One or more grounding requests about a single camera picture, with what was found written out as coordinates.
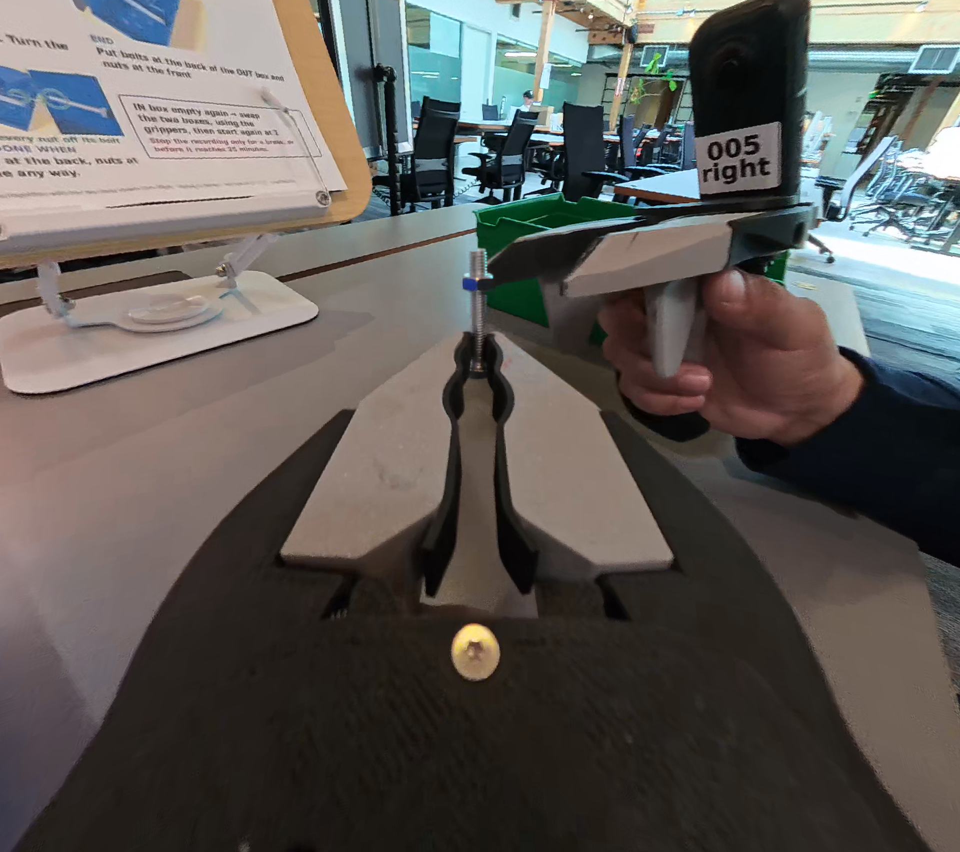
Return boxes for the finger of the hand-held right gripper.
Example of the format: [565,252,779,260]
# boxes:
[562,222,739,300]
[487,214,657,288]

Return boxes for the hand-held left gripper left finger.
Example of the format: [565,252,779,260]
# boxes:
[279,330,475,598]

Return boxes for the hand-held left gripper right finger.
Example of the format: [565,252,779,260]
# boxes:
[486,334,678,595]

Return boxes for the steel bolt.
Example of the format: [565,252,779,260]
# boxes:
[465,249,494,374]

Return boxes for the person's right hand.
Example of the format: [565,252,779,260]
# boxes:
[598,269,865,448]

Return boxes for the green plastic bin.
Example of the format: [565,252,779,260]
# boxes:
[474,192,790,348]

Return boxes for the wood-top office table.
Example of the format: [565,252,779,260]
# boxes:
[613,168,708,205]

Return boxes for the green hanging plant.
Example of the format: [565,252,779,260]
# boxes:
[628,51,680,112]

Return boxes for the black office chair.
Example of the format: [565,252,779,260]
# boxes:
[561,102,627,202]
[463,109,543,205]
[408,96,464,214]

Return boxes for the grey mesh office chair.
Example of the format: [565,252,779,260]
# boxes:
[813,135,903,265]

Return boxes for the instruction sheet on stand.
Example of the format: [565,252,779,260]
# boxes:
[0,0,374,268]

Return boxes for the framed grey panel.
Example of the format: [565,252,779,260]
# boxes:
[313,0,416,217]

